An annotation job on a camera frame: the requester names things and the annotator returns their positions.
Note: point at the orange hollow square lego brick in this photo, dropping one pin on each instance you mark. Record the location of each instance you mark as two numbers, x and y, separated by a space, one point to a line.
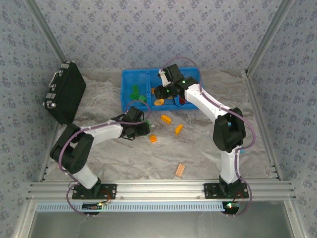
152 138

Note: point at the green 2x2 plate brick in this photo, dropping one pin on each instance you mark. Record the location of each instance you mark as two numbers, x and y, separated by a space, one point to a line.
142 98

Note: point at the small orange lego brick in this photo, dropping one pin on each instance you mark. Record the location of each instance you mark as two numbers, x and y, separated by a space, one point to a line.
153 91

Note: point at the green square lego brick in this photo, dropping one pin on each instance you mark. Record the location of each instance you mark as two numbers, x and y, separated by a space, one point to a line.
133 96

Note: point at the red lego brick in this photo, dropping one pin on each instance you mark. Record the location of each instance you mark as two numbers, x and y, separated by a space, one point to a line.
182 100

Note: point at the yellow curved lego brick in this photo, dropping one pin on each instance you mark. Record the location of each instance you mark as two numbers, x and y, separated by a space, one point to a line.
166 119
179 129

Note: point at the yellow oval lego printed 120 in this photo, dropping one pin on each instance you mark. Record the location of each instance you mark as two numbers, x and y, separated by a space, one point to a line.
158 101

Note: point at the green long lego brick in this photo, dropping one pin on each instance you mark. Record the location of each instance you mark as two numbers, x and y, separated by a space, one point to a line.
135 88

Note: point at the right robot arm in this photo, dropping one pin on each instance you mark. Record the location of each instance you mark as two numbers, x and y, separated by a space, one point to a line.
203 99

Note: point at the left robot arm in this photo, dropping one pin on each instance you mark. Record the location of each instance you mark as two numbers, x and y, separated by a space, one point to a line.
106 130

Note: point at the small wooden block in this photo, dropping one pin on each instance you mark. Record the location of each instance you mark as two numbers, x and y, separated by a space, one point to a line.
180 170

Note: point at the black carrying case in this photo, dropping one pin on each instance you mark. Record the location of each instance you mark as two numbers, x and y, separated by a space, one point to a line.
64 94

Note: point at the small circuit board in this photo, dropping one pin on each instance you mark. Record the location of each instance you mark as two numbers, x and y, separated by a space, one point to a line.
231 207
91 206

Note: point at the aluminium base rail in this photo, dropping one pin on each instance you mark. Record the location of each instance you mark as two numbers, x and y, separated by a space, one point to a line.
161 189

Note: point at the aluminium frame post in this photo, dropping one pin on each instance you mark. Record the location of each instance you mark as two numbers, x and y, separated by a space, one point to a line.
44 27
270 32

